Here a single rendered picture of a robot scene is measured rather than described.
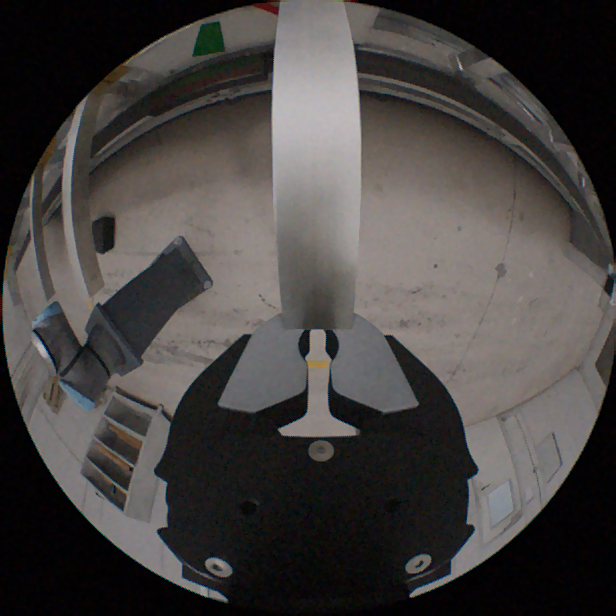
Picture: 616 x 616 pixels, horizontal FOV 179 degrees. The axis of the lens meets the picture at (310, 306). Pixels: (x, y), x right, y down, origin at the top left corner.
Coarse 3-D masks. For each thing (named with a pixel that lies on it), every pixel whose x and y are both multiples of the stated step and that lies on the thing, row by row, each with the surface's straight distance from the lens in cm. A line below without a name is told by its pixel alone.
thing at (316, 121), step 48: (288, 0) 14; (336, 0) 14; (288, 48) 10; (336, 48) 10; (288, 96) 8; (336, 96) 8; (288, 144) 8; (336, 144) 8; (288, 192) 8; (336, 192) 8; (288, 240) 8; (336, 240) 8; (288, 288) 9; (336, 288) 9
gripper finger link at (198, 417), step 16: (224, 352) 9; (240, 352) 9; (208, 368) 8; (224, 368) 8; (192, 384) 8; (208, 384) 8; (224, 384) 8; (192, 400) 8; (208, 400) 7; (176, 416) 7; (192, 416) 7; (208, 416) 7; (224, 416) 7; (240, 416) 7; (176, 432) 7; (192, 432) 7; (208, 432) 7; (224, 432) 7; (240, 432) 6; (176, 448) 7; (160, 464) 7
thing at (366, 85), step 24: (432, 24) 57; (144, 48) 61; (216, 96) 97; (240, 96) 105; (408, 96) 98; (432, 96) 101; (72, 120) 86; (168, 120) 121; (480, 120) 115; (552, 120) 88; (120, 144) 130; (504, 144) 143; (96, 168) 170; (48, 216) 247
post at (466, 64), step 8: (472, 48) 36; (464, 56) 37; (472, 56) 36; (480, 56) 34; (488, 56) 33; (464, 64) 37; (472, 64) 35; (480, 64) 35; (488, 64) 34; (496, 64) 34; (472, 72) 37; (480, 72) 37; (488, 72) 36; (496, 72) 36; (504, 72) 35
